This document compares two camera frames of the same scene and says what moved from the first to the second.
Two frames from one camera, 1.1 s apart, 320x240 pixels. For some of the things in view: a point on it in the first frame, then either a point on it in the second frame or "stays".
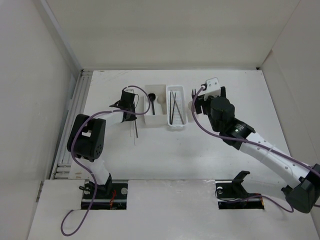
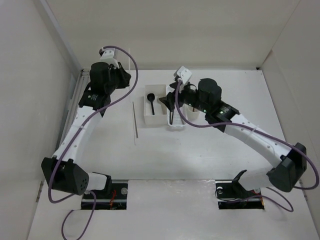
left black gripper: (132, 117) to (125, 77)
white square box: (155, 111) stays
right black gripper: (200, 101) to (170, 99)
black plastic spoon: (152, 96) stays
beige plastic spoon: (161, 99) stays
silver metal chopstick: (136, 128) stays
